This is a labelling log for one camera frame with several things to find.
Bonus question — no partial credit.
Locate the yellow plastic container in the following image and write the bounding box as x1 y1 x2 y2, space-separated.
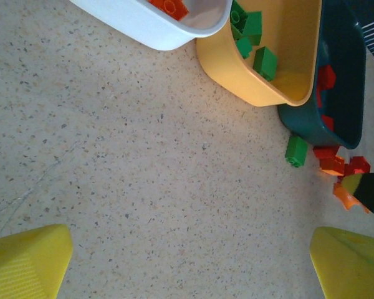
195 0 324 107

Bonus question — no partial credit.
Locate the red curved lego brick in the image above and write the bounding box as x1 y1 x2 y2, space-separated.
344 155 372 177

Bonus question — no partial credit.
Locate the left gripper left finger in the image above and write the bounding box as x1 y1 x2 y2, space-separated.
0 224 74 299

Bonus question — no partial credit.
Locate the green lego brick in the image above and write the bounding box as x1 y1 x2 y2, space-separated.
242 11 263 46
284 135 309 168
230 0 249 41
236 36 254 60
252 45 279 82

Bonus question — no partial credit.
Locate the orange curved lego brick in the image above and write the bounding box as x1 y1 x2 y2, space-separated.
332 182 371 214

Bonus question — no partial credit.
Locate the white plastic container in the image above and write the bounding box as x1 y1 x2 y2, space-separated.
69 0 234 52

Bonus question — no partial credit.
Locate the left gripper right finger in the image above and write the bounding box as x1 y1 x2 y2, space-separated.
310 226 374 299

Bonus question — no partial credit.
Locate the long red lego brick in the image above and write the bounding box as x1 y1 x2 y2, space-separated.
317 64 337 91

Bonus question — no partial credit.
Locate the teal plastic container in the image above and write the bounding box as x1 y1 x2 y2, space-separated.
277 0 368 150

